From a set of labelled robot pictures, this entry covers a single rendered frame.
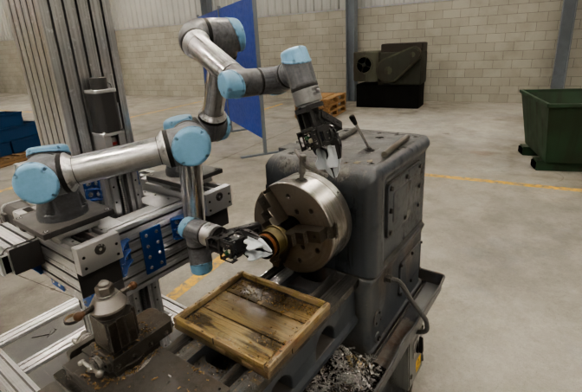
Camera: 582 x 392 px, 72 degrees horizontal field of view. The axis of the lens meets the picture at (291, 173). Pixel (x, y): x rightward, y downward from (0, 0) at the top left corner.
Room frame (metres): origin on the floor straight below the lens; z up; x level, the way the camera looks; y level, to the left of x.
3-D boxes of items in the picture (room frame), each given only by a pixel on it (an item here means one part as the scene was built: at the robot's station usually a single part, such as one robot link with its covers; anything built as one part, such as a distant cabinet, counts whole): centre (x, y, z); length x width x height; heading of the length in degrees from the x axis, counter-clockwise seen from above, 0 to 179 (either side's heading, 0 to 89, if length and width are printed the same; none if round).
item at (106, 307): (0.76, 0.42, 1.13); 0.08 x 0.08 x 0.03
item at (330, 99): (9.40, -0.79, 0.22); 1.25 x 0.86 x 0.44; 154
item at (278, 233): (1.10, 0.07, 1.08); 0.09 x 0.09 x 0.09; 54
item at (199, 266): (1.22, 0.33, 0.98); 0.11 x 0.08 x 0.11; 17
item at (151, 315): (0.78, 0.40, 0.99); 0.20 x 0.10 x 0.05; 144
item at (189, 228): (1.21, 0.32, 1.08); 0.11 x 0.08 x 0.09; 52
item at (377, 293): (1.56, -0.24, 0.43); 0.60 x 0.48 x 0.86; 144
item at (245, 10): (7.97, 1.15, 1.18); 4.12 x 0.80 x 2.35; 22
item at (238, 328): (1.01, 0.14, 0.89); 0.36 x 0.30 x 0.04; 54
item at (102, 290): (0.76, 0.42, 1.17); 0.04 x 0.04 x 0.03
